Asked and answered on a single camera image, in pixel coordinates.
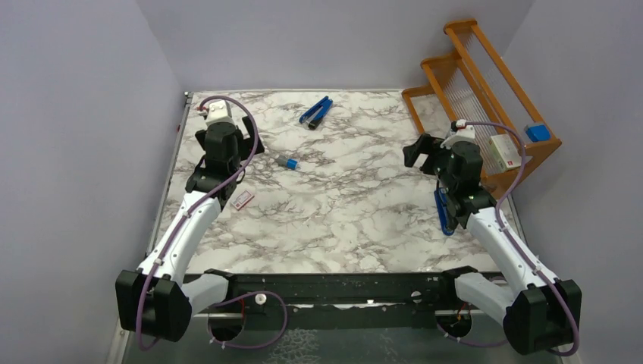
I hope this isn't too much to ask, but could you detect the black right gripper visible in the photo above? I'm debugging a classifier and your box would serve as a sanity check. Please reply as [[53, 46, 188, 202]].
[[404, 133, 456, 192]]

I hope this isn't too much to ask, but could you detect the blue black stapler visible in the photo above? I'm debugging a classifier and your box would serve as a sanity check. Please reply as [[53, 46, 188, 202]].
[[299, 96, 333, 130]]

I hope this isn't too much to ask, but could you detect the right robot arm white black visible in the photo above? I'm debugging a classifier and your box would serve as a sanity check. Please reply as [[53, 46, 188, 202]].
[[403, 133, 582, 356]]

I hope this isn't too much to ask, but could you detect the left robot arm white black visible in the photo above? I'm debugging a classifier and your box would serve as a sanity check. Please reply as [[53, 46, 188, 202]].
[[115, 116, 264, 342]]

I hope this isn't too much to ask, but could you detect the grey blue small cylinder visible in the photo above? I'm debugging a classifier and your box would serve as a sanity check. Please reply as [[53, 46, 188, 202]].
[[275, 155, 298, 170]]

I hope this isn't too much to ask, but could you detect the red white staple box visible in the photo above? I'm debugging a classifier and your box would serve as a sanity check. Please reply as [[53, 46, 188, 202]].
[[231, 190, 255, 211]]

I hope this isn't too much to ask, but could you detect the orange wooden tiered rack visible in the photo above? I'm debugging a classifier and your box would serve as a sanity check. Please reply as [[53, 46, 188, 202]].
[[402, 19, 562, 198]]

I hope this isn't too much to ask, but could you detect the white red carton box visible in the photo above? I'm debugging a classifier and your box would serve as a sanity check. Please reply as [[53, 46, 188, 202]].
[[488, 133, 522, 172]]

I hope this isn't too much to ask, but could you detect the blue block on rack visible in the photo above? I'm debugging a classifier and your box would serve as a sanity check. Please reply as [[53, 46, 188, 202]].
[[524, 123, 551, 143]]

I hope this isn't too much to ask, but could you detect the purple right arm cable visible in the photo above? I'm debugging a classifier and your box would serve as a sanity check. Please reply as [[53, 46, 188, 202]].
[[434, 121, 581, 358]]

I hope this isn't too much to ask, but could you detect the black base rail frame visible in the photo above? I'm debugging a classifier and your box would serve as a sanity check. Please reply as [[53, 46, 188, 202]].
[[197, 271, 477, 336]]

